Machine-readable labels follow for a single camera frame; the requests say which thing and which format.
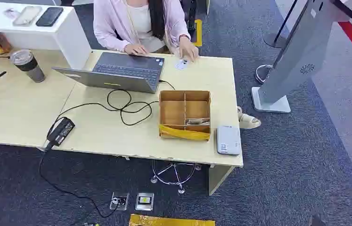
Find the person's right hand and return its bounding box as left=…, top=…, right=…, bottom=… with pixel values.
left=123, top=43, right=150, bottom=57

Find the person's left hand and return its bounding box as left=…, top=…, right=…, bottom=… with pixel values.
left=178, top=37, right=199, bottom=63

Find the yellow floor marker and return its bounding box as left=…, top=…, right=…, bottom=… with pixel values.
left=193, top=19, right=203, bottom=48

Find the grey laptop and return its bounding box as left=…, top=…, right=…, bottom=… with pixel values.
left=51, top=51, right=165, bottom=94

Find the person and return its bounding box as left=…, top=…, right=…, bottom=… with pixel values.
left=93, top=0, right=200, bottom=63

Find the black chair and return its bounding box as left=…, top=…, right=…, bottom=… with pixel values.
left=180, top=0, right=199, bottom=35

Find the wooden compartment box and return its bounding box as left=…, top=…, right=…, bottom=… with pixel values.
left=158, top=90, right=212, bottom=142

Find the white desk shelf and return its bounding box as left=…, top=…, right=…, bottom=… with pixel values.
left=0, top=0, right=92, bottom=70

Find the person's white shoe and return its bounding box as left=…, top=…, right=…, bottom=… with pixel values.
left=237, top=106, right=262, bottom=129

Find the black smartphone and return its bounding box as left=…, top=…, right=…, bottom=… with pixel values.
left=35, top=7, right=64, bottom=27

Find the white card reader device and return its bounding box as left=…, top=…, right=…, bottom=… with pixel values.
left=216, top=125, right=242, bottom=156

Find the grey tumbler with lid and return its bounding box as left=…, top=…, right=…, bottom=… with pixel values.
left=9, top=49, right=46, bottom=84

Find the grey kiosk stand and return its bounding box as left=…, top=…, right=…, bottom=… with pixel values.
left=251, top=0, right=352, bottom=113

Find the black power adapter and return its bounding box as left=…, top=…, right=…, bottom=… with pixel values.
left=46, top=117, right=76, bottom=147

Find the chrome stool base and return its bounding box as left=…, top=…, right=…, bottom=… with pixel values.
left=150, top=160, right=202, bottom=194

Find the small clear wrapper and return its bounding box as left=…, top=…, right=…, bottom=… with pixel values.
left=3, top=8, right=20, bottom=20

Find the pale desk leg panel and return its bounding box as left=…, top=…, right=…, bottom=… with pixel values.
left=208, top=165, right=236, bottom=196

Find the closed floor socket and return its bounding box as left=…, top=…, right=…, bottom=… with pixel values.
left=135, top=193, right=155, bottom=212

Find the open floor socket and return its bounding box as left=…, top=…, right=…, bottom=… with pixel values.
left=110, top=192, right=130, bottom=211

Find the yellow floor tape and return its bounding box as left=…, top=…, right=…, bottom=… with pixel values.
left=128, top=214, right=216, bottom=226

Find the black laptop charger cable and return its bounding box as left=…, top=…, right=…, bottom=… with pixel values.
left=47, top=80, right=176, bottom=138

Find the chrome ring base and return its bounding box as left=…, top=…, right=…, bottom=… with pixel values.
left=255, top=64, right=274, bottom=84

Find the black stanchion post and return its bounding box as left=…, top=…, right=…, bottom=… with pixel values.
left=263, top=0, right=299, bottom=49

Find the black mains cable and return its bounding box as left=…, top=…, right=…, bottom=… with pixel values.
left=38, top=142, right=123, bottom=219

